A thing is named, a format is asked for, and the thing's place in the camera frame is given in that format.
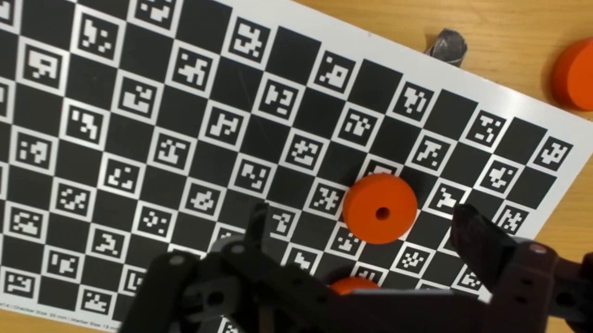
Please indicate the black-white marker checkerboard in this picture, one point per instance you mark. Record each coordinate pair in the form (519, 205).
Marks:
(186, 122)

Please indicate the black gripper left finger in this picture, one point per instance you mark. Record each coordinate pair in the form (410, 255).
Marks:
(215, 289)

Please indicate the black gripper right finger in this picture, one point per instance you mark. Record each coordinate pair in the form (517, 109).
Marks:
(530, 289)

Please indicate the small gray metal piece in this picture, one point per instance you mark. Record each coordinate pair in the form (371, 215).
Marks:
(447, 48)

